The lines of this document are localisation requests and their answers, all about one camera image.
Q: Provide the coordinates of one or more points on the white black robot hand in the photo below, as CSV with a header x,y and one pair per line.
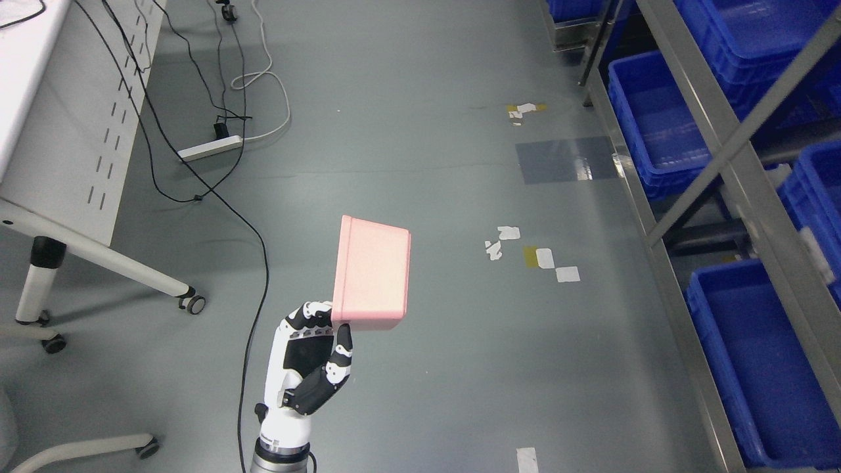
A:
x,y
309,361

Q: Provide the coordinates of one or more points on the pink plastic storage box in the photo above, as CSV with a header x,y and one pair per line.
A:
x,y
371,281

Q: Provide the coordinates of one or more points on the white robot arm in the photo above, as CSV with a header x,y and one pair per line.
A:
x,y
268,458

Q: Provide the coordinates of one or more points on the steel shelf rack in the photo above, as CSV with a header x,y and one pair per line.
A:
x,y
742,68

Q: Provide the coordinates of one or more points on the blue shelf bin middle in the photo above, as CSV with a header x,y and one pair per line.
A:
x,y
662,136

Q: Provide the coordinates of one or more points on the blue shelf bin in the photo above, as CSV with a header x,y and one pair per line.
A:
x,y
662,136
777,410

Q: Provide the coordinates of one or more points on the blue shelf bin lower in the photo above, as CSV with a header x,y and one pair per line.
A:
x,y
777,410

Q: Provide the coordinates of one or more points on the white power strip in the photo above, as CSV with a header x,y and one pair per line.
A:
x,y
210,149

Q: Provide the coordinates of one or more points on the white office desk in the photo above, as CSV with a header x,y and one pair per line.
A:
x,y
72,91

